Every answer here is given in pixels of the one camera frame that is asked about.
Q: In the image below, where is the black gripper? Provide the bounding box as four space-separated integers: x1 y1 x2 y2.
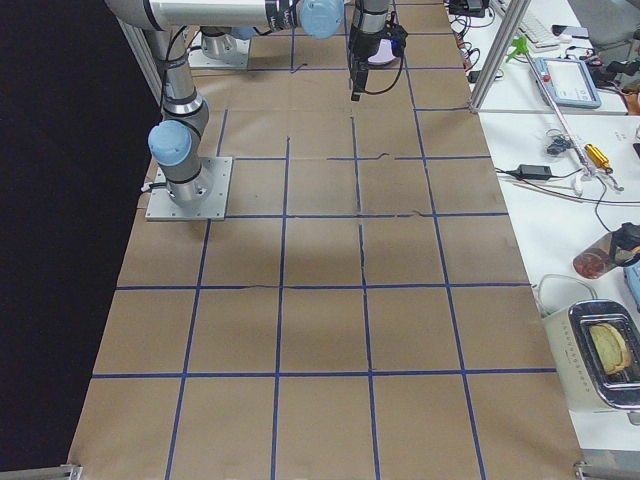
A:
348 30 382 102

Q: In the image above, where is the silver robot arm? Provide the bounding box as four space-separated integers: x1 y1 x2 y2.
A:
201 27 255 60
107 1 345 208

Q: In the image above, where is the lavender plate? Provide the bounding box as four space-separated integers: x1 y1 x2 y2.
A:
367 39 398 68

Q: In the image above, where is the green clamp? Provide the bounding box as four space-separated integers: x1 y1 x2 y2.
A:
505 36 529 63

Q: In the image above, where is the black power adapter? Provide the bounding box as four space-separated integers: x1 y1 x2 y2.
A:
517 164 553 181

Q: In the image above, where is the blue teach pendant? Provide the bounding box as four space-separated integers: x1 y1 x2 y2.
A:
533 57 601 109

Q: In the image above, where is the long white rod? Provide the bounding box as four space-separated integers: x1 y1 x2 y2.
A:
523 51 596 177

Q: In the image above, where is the yellow screwdriver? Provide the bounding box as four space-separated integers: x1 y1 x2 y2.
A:
584 144 613 174

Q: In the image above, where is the cream toaster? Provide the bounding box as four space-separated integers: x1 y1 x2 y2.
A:
543 299 639 415

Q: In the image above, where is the bread slice in toaster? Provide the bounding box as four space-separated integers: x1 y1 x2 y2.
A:
589 323 631 375

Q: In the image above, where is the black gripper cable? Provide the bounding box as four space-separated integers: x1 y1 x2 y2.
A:
362 12 410 95

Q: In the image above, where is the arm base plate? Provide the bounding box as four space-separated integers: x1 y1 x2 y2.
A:
188 33 250 70
145 157 233 221

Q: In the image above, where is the aluminium corner post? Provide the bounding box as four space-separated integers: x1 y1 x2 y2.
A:
469 0 530 113

